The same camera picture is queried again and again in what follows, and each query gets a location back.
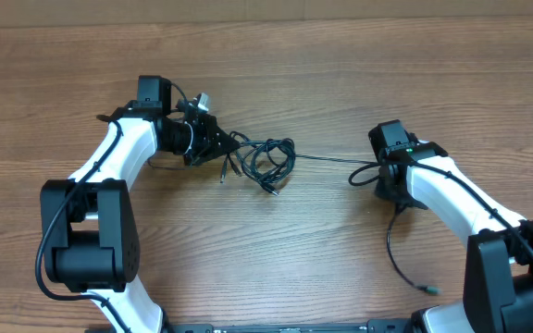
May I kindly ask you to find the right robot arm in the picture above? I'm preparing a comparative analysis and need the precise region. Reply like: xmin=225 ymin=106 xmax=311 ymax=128
xmin=368 ymin=120 xmax=533 ymax=332

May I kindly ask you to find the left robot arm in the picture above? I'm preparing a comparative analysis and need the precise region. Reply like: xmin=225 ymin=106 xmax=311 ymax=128
xmin=34 ymin=76 xmax=240 ymax=332

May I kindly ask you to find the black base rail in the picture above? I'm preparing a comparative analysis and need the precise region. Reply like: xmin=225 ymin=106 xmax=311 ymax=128
xmin=160 ymin=318 xmax=420 ymax=333

